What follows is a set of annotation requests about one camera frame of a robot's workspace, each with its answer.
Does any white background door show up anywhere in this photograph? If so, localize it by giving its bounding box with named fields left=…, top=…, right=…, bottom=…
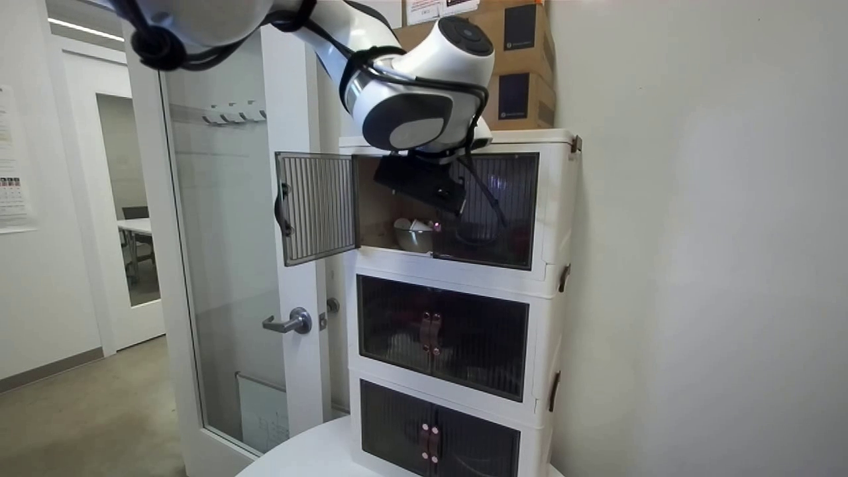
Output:
left=50, top=37, right=170, bottom=356

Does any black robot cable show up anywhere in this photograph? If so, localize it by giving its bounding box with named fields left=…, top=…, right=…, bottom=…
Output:
left=103, top=0, right=511, bottom=234

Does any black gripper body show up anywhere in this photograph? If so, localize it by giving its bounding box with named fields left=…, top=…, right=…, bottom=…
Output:
left=372, top=151, right=472, bottom=224

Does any white door with glass panel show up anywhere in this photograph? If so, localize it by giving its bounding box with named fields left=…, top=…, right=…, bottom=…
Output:
left=117, top=0, right=335, bottom=477

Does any dark ribbed cabinet door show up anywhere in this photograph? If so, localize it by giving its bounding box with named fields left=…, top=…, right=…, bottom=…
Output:
left=356, top=273, right=438, bottom=385
left=429, top=289, right=537, bottom=407
left=435, top=151, right=542, bottom=273
left=358, top=380, right=435, bottom=477
left=274, top=151, right=358, bottom=272
left=432, top=408, right=526, bottom=477

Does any silver door lever handle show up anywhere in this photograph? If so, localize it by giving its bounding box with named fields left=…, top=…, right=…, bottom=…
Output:
left=261, top=306, right=317, bottom=338

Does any white three-tier storage cabinet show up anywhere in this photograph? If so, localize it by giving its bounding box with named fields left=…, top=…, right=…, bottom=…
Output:
left=338, top=128, right=587, bottom=477

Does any white wall poster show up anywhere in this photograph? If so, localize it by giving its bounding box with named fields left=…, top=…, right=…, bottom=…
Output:
left=0, top=83, right=42, bottom=236

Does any white panel behind glass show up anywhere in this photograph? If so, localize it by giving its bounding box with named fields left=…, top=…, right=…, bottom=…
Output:
left=234, top=368, right=291, bottom=456

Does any shiny metal bowl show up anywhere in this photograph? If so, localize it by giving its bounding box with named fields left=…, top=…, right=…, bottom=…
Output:
left=393, top=215, right=444, bottom=256

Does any white coat hook rack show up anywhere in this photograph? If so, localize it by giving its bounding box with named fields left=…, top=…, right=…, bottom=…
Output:
left=199, top=99, right=272, bottom=128

